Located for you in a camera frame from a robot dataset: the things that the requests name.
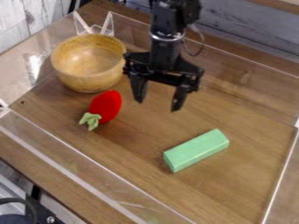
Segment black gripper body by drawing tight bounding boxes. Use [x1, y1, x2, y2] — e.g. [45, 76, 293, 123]
[124, 38, 204, 93]

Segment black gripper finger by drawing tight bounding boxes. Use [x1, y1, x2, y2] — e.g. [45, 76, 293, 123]
[170, 85, 189, 111]
[129, 73, 148, 103]

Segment red plush strawberry toy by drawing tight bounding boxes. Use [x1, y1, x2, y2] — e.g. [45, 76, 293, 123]
[78, 90, 121, 130]

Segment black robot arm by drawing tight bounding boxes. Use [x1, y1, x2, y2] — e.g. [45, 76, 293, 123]
[122, 0, 204, 112]

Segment wooden bowl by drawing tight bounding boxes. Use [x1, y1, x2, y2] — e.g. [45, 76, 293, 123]
[50, 34, 126, 93]

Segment clear acrylic tray barrier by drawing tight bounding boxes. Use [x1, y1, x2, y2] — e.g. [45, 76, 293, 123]
[0, 18, 299, 224]

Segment green rectangular block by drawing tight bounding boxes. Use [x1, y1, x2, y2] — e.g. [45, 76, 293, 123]
[162, 129, 229, 172]

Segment black metal bracket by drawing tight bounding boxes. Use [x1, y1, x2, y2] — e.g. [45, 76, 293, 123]
[25, 185, 65, 224]

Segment black cable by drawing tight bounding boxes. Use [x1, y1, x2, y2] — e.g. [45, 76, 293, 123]
[0, 197, 39, 224]

